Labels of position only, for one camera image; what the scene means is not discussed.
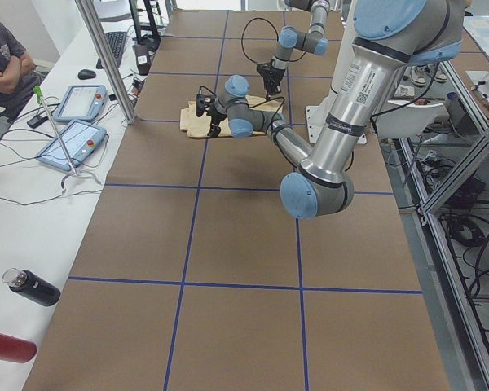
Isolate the metal stand with green tip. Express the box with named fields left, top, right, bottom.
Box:
left=33, top=85, right=102, bottom=195

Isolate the red bottle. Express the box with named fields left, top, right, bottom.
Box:
left=0, top=333, right=37, bottom=363

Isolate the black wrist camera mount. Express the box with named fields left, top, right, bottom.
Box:
left=195, top=92, right=217, bottom=117

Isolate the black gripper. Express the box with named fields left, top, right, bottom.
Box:
left=256, top=62, right=287, bottom=100
left=207, top=103, right=227, bottom=138

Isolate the far blue teach pendant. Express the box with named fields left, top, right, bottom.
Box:
left=53, top=85, right=108, bottom=123

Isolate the beige long-sleeve printed shirt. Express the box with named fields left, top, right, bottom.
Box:
left=178, top=94, right=286, bottom=140

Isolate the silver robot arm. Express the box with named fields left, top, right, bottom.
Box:
left=256, top=0, right=330, bottom=99
left=196, top=1, right=466, bottom=218

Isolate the near blue teach pendant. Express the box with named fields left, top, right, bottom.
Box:
left=36, top=120, right=107, bottom=172

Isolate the black box with label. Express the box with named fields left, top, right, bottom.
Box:
left=132, top=44, right=152, bottom=76

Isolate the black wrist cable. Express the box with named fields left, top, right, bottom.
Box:
left=197, top=85, right=289, bottom=131
left=240, top=16, right=311, bottom=66

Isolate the aluminium frame post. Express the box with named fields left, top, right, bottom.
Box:
left=75, top=0, right=136, bottom=125

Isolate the blue teach pendant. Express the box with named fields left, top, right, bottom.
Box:
left=53, top=85, right=108, bottom=123
left=36, top=120, right=107, bottom=172

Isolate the black bottle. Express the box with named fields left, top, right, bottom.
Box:
left=2, top=268, right=60, bottom=307

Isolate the black keyboard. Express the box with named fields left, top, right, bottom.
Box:
left=105, top=31, right=127, bottom=68

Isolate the black computer mouse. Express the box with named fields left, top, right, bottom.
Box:
left=77, top=69, right=96, bottom=81

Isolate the white camera post with base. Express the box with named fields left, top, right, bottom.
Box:
left=306, top=0, right=358, bottom=144

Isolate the seated person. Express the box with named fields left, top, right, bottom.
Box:
left=0, top=22, right=44, bottom=122

